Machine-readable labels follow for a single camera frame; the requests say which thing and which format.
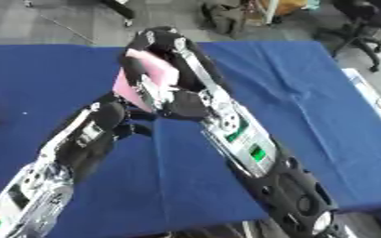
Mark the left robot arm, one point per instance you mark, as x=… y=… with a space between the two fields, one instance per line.
x=28 y=198

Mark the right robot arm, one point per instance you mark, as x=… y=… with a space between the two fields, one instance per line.
x=269 y=173

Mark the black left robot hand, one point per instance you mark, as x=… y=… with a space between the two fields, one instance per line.
x=93 y=133

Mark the pink block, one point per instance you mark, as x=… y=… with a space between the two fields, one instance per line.
x=156 y=76

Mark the black office chair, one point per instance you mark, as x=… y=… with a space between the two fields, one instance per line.
x=362 y=24

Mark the white side table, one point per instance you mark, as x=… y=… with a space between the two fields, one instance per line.
x=371 y=93

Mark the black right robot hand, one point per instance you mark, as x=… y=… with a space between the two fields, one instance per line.
x=191 y=105

